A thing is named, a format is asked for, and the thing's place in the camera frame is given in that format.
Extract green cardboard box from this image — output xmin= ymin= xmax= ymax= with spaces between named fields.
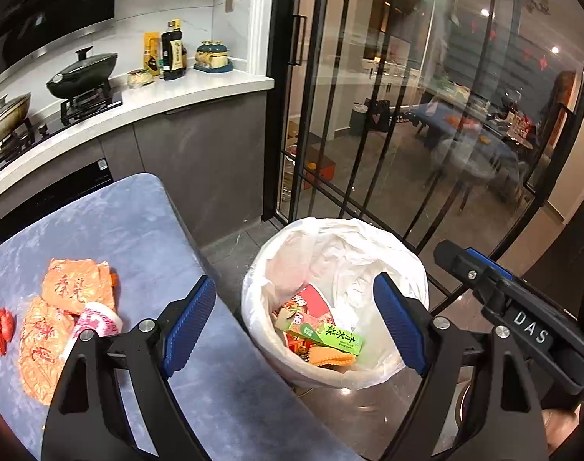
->
xmin=281 ymin=317 xmax=364 ymax=358

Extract black gas stove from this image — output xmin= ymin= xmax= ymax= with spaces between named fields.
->
xmin=0 ymin=89 xmax=124 ymax=178

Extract blue-grey plush table cover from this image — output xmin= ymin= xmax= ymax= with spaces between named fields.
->
xmin=0 ymin=173 xmax=350 ymax=461

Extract person's right hand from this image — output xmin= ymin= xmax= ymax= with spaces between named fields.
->
xmin=543 ymin=408 xmax=581 ymax=459

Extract ceramic condiment jar set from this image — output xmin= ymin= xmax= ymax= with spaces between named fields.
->
xmin=193 ymin=41 xmax=234 ymax=75

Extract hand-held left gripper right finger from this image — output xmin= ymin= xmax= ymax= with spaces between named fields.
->
xmin=372 ymin=272 xmax=552 ymax=461

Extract pink floral paper cup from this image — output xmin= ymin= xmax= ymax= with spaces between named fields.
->
xmin=72 ymin=301 xmax=124 ymax=344

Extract dark grey kitchen cabinet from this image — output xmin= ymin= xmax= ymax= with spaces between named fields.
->
xmin=100 ymin=91 xmax=268 ymax=255

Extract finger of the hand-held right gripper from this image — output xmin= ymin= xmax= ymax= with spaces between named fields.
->
xmin=465 ymin=248 xmax=516 ymax=283
xmin=434 ymin=240 xmax=496 ymax=301

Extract yellow seasoning packet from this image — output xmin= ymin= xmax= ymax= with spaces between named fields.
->
xmin=144 ymin=33 xmax=163 ymax=76

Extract black range hood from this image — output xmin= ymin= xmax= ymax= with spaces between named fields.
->
xmin=0 ymin=0 xmax=122 ymax=65

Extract beige wok with lid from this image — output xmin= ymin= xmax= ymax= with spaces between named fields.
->
xmin=0 ymin=92 xmax=32 ymax=147

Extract black built-in appliance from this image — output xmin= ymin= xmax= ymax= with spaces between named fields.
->
xmin=0 ymin=158 xmax=114 ymax=244

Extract red instant noodle bowl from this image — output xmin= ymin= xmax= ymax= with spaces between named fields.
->
xmin=273 ymin=284 xmax=343 ymax=361

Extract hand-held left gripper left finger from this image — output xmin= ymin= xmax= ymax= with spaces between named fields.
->
xmin=41 ymin=275 xmax=217 ymax=461

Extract small red wrapper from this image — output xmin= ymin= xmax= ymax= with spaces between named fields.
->
xmin=0 ymin=308 xmax=15 ymax=357

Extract black wok with lid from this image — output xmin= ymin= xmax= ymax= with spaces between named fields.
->
xmin=46 ymin=46 xmax=119 ymax=99

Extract black framed glass door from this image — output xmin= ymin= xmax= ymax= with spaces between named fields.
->
xmin=265 ymin=0 xmax=584 ymax=298

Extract dark soy sauce bottle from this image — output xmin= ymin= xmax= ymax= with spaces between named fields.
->
xmin=160 ymin=19 xmax=187 ymax=81

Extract orange snack wrapper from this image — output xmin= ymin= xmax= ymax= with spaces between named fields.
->
xmin=18 ymin=297 xmax=88 ymax=406
xmin=41 ymin=258 xmax=119 ymax=315

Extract black bag with heart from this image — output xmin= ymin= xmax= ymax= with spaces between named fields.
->
xmin=366 ymin=98 xmax=392 ymax=134

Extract trash bin with white liner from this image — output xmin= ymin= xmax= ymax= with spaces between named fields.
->
xmin=240 ymin=217 xmax=429 ymax=390

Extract white kitchen countertop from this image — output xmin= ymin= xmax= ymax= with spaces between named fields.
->
xmin=0 ymin=70 xmax=275 ymax=212

